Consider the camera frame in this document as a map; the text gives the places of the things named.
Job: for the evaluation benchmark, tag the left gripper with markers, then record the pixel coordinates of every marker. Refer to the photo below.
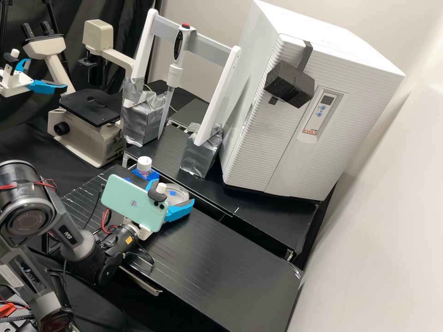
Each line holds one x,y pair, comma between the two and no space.
14,83

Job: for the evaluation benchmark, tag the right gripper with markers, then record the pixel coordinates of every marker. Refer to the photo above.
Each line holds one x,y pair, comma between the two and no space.
143,232

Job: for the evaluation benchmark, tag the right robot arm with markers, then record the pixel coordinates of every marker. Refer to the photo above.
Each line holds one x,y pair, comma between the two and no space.
24,211

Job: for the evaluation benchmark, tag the petri dish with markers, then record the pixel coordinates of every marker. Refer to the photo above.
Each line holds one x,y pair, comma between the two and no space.
181,193

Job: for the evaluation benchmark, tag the blue bottle holder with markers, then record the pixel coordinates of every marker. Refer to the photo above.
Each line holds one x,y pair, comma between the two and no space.
152,177

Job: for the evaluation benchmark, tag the small bottle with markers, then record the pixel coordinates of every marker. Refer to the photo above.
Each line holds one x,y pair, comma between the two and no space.
144,169

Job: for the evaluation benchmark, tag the black platform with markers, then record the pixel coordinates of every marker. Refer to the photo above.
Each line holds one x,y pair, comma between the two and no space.
207,263
190,110
256,221

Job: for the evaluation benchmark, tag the cream microscope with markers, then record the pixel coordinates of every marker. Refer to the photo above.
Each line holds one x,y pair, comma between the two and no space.
86,135

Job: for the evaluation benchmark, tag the incubator door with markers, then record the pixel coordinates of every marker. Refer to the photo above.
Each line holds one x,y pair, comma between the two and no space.
263,138

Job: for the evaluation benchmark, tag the pipette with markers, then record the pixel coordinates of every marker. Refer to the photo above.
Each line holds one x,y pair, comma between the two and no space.
180,45

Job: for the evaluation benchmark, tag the white pipette stand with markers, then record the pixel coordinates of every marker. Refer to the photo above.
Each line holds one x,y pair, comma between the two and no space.
214,48

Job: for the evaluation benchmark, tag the white incubator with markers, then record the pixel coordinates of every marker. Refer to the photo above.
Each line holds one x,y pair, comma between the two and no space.
367,131

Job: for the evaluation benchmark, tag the right wrist camera phone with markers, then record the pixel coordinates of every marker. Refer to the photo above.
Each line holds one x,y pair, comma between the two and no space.
131,200

